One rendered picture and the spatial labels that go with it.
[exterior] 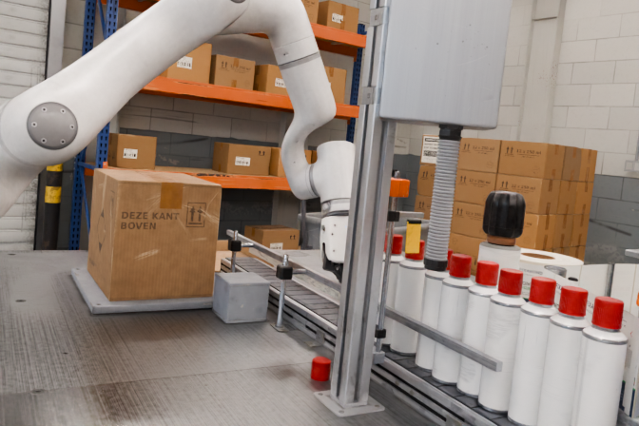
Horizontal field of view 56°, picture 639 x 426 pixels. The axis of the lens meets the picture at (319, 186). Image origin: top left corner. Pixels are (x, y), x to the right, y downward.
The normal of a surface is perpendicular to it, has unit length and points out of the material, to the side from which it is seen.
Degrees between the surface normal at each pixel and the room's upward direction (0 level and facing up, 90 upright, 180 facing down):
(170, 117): 90
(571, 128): 90
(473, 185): 90
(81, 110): 72
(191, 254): 90
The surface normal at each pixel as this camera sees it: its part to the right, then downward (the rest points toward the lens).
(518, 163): -0.73, -0.02
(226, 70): 0.60, 0.12
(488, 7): -0.11, 0.06
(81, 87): 0.73, -0.37
